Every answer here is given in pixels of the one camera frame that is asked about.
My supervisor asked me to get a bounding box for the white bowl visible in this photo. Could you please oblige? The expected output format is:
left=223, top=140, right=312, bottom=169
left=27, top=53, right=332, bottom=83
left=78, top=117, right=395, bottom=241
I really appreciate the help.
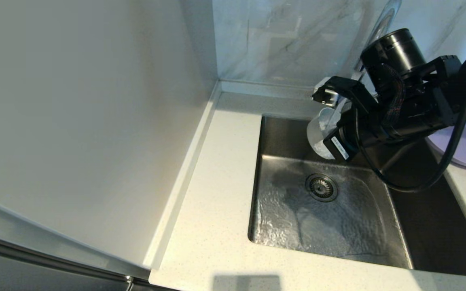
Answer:
left=307, top=107, right=347, bottom=160

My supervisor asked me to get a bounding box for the stainless steel sink basin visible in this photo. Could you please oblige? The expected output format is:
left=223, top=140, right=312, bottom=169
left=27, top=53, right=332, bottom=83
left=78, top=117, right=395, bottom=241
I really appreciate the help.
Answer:
left=248, top=114, right=466, bottom=277

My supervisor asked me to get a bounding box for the round metal drain strainer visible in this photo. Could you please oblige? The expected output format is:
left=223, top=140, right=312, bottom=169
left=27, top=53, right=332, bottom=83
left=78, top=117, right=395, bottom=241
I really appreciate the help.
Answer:
left=305, top=173, right=339, bottom=203

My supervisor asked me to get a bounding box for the chrome gooseneck faucet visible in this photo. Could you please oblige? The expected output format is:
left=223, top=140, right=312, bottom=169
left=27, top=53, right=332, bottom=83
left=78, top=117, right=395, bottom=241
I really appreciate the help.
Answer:
left=354, top=0, right=402, bottom=81

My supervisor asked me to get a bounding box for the white tall cabinet side panel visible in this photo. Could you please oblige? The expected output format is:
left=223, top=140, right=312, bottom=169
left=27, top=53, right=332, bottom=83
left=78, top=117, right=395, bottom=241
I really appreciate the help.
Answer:
left=0, top=0, right=221, bottom=280

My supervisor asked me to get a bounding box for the stainless steel appliance front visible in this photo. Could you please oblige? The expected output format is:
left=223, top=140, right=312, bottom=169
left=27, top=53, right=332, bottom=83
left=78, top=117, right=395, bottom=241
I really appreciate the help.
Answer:
left=0, top=234, right=181, bottom=291

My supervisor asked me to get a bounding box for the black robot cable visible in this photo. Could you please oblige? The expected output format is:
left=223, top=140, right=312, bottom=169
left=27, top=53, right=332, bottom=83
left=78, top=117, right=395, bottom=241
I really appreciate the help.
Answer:
left=354, top=61, right=466, bottom=193

